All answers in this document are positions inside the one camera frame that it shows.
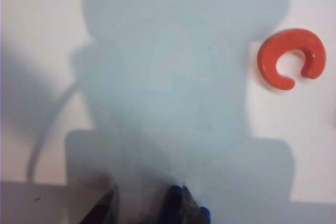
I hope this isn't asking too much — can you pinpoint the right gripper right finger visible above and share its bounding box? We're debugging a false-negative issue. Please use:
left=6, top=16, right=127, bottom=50
left=179, top=184, right=207, bottom=224

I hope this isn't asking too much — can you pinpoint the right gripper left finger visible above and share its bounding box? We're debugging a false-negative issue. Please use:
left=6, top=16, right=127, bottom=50
left=79, top=181, right=120, bottom=224

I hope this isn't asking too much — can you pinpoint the blue letter y magnet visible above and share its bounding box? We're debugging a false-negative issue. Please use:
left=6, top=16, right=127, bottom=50
left=162, top=185, right=211, bottom=224

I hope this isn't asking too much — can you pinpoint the red letter c magnet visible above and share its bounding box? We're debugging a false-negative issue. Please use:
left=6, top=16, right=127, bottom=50
left=257, top=27, right=328, bottom=90

